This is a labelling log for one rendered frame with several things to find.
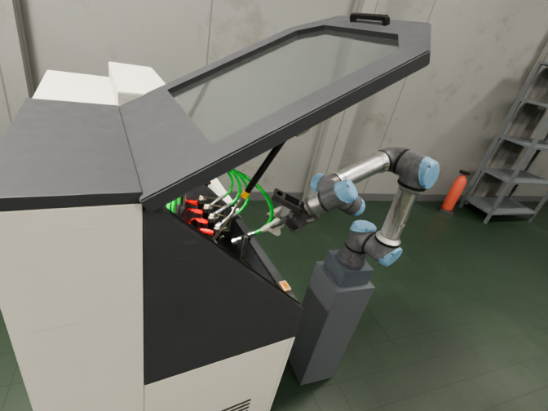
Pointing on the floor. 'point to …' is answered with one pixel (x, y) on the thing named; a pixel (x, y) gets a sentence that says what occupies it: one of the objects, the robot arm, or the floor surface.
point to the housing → (72, 248)
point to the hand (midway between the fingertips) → (264, 222)
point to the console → (131, 81)
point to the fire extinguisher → (453, 194)
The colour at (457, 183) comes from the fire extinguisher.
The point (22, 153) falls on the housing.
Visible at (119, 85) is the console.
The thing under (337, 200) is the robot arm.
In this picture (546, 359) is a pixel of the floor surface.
